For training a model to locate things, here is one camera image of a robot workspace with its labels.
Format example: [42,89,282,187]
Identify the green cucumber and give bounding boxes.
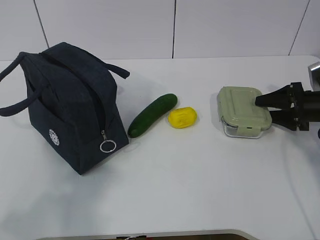
[127,93,178,138]

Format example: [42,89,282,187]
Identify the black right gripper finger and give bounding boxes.
[255,85,291,110]
[270,109,298,131]

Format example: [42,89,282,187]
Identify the silver zipper pull ring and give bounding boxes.
[99,129,117,153]

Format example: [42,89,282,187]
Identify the navy blue lunch bag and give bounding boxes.
[0,42,130,175]

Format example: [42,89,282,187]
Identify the yellow lemon toy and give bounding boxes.
[167,107,198,129]

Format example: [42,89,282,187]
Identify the glass container green lid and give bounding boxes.
[217,86,272,139]

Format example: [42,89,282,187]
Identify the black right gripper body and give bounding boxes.
[288,82,320,131]

